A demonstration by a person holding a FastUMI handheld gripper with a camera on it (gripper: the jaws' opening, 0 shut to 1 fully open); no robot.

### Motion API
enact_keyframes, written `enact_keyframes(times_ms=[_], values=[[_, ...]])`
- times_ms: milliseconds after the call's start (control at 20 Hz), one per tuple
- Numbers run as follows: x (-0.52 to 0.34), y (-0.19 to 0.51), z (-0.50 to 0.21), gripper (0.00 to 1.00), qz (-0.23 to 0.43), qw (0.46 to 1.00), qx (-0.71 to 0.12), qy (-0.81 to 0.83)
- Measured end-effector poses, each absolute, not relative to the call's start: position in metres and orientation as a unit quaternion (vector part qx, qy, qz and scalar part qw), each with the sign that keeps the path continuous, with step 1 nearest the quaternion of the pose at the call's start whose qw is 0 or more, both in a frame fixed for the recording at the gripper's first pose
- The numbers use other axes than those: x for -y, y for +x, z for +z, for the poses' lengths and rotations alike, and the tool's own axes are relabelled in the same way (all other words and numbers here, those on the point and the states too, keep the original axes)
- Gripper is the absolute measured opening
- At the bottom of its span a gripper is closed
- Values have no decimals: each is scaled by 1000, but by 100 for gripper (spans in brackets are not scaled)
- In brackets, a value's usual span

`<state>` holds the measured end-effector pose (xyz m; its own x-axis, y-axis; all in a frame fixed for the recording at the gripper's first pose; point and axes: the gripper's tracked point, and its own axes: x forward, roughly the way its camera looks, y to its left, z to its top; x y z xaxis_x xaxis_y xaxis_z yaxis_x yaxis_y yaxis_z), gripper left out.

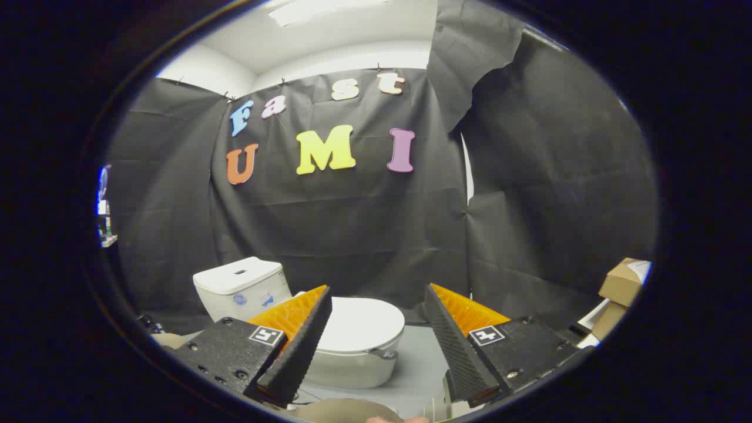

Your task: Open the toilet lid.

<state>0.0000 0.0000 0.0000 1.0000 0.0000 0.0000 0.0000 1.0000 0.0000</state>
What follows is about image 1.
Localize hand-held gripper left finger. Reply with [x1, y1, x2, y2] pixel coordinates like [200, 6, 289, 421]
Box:
[170, 285, 333, 407]

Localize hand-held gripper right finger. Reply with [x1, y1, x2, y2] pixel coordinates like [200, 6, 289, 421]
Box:
[423, 283, 582, 409]

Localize person's leg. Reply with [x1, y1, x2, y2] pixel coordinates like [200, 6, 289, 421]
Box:
[294, 398, 406, 423]

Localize black backdrop cloth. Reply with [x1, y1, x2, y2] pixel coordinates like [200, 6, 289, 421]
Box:
[106, 0, 659, 335]

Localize brown cardboard box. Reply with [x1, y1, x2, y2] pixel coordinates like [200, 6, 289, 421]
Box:
[590, 303, 628, 341]
[598, 257, 652, 307]

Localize cluttered shelf items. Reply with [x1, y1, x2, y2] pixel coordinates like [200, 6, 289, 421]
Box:
[97, 164, 118, 247]

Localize ceiling light panel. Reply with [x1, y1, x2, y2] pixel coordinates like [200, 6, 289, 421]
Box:
[267, 0, 388, 27]

